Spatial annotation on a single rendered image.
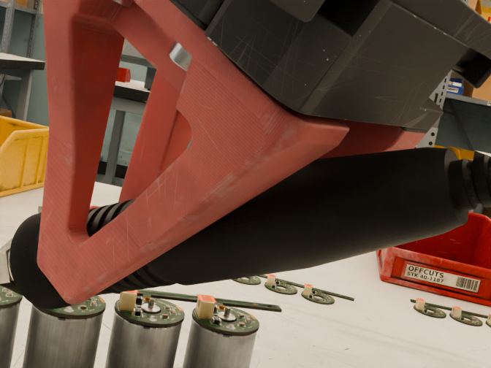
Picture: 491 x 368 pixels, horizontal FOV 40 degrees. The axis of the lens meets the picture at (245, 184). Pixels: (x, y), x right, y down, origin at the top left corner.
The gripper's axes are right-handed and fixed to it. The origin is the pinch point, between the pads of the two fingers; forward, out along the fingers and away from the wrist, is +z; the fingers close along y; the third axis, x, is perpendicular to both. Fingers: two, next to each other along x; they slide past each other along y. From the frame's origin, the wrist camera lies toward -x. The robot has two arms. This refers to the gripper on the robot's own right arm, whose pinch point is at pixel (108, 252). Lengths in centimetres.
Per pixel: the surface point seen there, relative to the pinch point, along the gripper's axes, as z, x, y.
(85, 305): 5.5, -2.3, -4.6
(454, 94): 29, -99, -404
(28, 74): 125, -214, -211
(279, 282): 13.7, -5.3, -32.5
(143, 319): 4.8, -0.7, -5.7
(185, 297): 5.0, -1.2, -8.8
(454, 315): 8.5, 4.8, -39.9
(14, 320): 7.0, -3.4, -3.1
